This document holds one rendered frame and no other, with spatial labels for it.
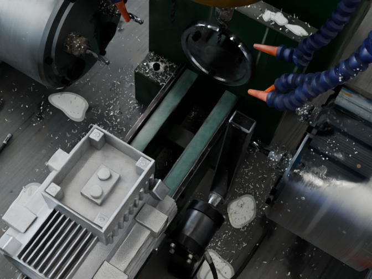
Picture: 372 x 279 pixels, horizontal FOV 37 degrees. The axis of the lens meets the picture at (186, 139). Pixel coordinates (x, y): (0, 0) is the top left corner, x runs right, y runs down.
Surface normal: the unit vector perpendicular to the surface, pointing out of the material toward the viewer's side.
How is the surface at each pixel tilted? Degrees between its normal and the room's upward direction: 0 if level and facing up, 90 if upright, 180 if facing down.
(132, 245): 0
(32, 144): 0
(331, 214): 58
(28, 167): 0
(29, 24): 47
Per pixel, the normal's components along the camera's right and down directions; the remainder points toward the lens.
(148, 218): 0.07, -0.44
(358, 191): -0.26, 0.07
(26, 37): -0.41, 0.40
